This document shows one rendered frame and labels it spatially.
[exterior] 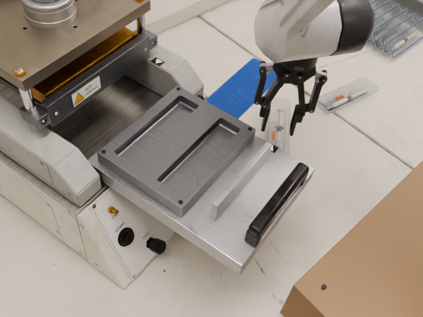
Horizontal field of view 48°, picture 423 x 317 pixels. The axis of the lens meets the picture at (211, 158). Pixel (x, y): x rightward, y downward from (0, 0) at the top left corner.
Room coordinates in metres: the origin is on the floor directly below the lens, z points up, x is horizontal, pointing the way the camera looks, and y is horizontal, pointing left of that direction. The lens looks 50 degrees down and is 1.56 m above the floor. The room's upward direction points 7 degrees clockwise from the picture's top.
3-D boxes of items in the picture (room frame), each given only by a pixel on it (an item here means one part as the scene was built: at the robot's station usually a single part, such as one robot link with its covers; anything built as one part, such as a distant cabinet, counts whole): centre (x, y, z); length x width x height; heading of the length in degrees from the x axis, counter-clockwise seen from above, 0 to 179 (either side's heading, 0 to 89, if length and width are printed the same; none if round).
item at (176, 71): (0.71, 0.14, 0.97); 0.26 x 0.05 x 0.07; 60
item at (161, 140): (0.50, 0.05, 0.98); 0.20 x 0.17 x 0.03; 150
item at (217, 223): (0.47, 0.01, 0.97); 0.30 x 0.22 x 0.08; 60
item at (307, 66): (0.74, -0.14, 0.99); 0.08 x 0.08 x 0.09
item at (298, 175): (0.40, -0.11, 0.99); 0.15 x 0.02 x 0.04; 150
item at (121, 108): (0.64, 0.31, 0.93); 0.46 x 0.35 x 0.01; 60
